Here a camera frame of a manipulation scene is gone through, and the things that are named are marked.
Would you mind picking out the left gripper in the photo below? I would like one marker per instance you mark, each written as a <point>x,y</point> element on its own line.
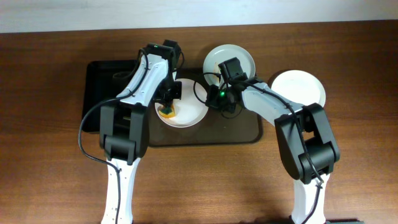
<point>168,94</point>

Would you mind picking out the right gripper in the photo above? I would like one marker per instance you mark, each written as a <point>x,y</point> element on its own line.
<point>212,97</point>

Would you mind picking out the green and yellow sponge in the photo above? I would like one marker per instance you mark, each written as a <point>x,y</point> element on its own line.
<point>167,111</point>

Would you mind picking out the white plate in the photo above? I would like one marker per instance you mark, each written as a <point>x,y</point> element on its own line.
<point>189,110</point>
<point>299,86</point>

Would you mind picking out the pale blue plate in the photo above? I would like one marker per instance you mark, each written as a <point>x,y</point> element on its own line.
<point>223,53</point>

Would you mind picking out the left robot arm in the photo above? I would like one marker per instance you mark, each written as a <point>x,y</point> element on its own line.
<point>124,150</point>

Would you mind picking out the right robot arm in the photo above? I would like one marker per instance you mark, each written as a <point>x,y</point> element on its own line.
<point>307,145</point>

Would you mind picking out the brown plastic serving tray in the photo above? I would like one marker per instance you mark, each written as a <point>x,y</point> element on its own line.
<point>240,128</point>

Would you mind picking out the black plastic tray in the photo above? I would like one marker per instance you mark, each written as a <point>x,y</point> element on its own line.
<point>100,86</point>

